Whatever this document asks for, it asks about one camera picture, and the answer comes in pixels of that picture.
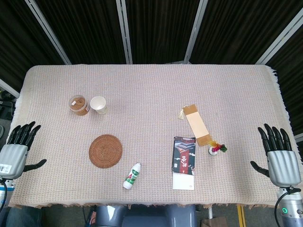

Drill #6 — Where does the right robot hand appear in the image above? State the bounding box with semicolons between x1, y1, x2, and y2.
250;123;303;188

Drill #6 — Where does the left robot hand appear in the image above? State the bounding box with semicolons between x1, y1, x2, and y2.
0;121;47;180

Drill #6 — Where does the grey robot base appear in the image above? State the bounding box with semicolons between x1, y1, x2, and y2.
96;204;197;227

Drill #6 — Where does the brown woven round coaster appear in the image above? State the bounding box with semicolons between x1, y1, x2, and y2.
88;134;123;169

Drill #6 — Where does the white paper cup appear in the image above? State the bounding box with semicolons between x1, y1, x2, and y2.
90;96;108;115

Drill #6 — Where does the beige woven tablecloth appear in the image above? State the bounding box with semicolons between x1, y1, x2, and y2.
8;64;303;210

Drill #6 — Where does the colourful feather shuttlecock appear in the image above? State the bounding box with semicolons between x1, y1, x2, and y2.
208;140;228;157

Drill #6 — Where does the clear jar of brown powder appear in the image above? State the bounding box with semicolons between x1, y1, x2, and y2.
69;94;91;117

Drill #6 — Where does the tan bookmark with tassel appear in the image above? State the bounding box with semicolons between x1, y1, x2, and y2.
177;104;211;148

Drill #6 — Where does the dark patterned notebook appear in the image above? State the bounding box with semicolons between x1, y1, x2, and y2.
171;136;196;191

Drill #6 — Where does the white green drink bottle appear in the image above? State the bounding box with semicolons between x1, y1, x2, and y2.
122;162;143;190

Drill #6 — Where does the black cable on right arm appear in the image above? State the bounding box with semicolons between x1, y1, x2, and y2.
274;186;301;227

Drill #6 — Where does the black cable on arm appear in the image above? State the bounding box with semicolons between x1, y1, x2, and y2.
0;178;8;213
274;186;301;227

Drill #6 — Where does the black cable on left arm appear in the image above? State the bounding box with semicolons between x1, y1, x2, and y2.
0;178;8;213

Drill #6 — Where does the grey metal frame post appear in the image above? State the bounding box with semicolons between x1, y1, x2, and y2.
116;0;133;65
255;16;303;65
0;79;20;99
24;0;72;65
184;0;209;64

